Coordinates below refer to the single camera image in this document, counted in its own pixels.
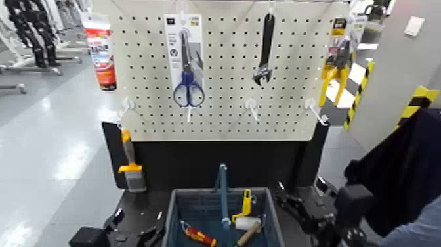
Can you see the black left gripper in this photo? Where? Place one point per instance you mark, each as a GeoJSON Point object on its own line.
{"type": "Point", "coordinates": [123, 239]}

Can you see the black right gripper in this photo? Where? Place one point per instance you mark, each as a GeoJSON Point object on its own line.
{"type": "Point", "coordinates": [322, 212]}

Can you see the blue grey plastic crate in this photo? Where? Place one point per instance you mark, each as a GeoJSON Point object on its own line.
{"type": "Point", "coordinates": [272, 227]}

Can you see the red yellow screwdriver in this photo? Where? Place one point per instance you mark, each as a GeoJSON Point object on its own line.
{"type": "Point", "coordinates": [198, 235]}

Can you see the white pegboard hook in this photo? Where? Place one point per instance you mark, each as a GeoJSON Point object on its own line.
{"type": "Point", "coordinates": [189, 113]}
{"type": "Point", "coordinates": [251, 105]}
{"type": "Point", "coordinates": [127, 103]}
{"type": "Point", "coordinates": [315, 112]}

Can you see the black back panel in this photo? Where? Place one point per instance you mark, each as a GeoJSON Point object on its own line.
{"type": "Point", "coordinates": [206, 162]}

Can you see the narrow yellow black hazard strip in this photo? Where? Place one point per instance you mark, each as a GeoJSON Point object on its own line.
{"type": "Point", "coordinates": [360, 91]}

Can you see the white pegboard panel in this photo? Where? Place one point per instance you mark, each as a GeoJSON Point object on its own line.
{"type": "Point", "coordinates": [227, 113]}

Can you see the wide yellow black hazard strip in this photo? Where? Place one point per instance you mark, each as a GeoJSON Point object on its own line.
{"type": "Point", "coordinates": [418, 101]}

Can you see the black adjustable wrench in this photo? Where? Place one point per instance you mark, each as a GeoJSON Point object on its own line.
{"type": "Point", "coordinates": [267, 41]}

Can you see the red white hanging package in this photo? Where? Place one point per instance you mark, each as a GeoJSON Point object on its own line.
{"type": "Point", "coordinates": [103, 65]}

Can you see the pliers packaging card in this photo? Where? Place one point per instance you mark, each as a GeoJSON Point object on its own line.
{"type": "Point", "coordinates": [339, 27]}

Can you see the grey metal stand base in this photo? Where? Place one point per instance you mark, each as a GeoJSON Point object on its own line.
{"type": "Point", "coordinates": [41, 69]}
{"type": "Point", "coordinates": [13, 88]}

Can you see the black robot on stand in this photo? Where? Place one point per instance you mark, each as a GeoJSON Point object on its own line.
{"type": "Point", "coordinates": [34, 31]}

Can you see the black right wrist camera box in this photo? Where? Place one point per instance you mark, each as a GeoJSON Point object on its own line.
{"type": "Point", "coordinates": [355, 201]}

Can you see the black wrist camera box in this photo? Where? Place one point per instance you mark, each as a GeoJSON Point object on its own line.
{"type": "Point", "coordinates": [89, 237]}
{"type": "Point", "coordinates": [355, 201]}

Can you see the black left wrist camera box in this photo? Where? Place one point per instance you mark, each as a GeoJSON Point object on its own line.
{"type": "Point", "coordinates": [89, 237]}

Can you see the white wall plate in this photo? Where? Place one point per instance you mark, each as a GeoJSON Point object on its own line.
{"type": "Point", "coordinates": [414, 26]}

